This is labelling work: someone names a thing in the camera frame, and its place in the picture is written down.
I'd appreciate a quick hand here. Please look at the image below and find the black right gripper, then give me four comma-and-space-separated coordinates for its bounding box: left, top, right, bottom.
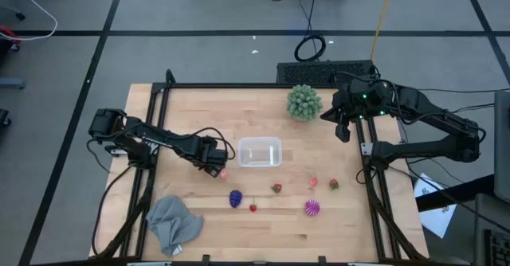
320, 80, 362, 144

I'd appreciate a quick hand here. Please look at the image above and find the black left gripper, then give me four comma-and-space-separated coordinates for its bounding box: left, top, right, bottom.
195, 137, 229, 178

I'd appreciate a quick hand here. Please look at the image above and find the purple toy grape bunch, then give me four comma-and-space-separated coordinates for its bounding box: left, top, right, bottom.
228, 190, 244, 209

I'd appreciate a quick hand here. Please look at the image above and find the magenta spiky ball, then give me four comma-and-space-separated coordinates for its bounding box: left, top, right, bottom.
304, 199, 321, 217

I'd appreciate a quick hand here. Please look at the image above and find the clear plastic tupperware container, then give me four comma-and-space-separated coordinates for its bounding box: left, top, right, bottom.
237, 136, 284, 168

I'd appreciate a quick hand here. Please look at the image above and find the green artificial succulent plant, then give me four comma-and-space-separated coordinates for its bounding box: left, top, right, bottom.
285, 84, 324, 123

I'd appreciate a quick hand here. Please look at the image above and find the black perforated computer case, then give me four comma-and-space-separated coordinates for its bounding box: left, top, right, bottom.
276, 59, 378, 86

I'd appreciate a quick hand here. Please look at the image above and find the crumpled grey cloth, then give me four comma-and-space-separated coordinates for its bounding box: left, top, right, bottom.
145, 195, 205, 258

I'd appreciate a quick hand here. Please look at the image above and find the white printed paper sheet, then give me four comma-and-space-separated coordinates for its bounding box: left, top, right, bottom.
413, 172, 458, 240

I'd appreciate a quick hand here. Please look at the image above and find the grey monitor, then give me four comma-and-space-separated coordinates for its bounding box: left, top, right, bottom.
493, 89, 510, 203

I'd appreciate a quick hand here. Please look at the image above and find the black keyboard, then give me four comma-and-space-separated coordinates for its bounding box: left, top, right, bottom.
484, 229, 510, 266

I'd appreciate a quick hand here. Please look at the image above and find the grey metal stand foot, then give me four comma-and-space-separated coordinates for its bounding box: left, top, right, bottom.
0, 77, 27, 91

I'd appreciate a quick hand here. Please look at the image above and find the red object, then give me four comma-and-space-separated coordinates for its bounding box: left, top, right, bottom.
0, 25, 22, 52

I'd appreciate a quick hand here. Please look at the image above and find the coiled black floor cable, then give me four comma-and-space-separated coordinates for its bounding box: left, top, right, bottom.
293, 33, 328, 63

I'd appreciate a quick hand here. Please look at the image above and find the black aluminium table frame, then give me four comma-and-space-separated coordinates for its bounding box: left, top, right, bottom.
90, 68, 430, 266

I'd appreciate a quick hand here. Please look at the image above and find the yellow cable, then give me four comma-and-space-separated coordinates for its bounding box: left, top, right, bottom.
370, 0, 396, 62

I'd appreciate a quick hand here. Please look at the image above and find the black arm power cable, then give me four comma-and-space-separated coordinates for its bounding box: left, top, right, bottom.
91, 164, 135, 257

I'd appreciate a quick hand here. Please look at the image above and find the white floor cable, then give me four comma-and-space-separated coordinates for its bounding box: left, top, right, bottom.
0, 0, 59, 42

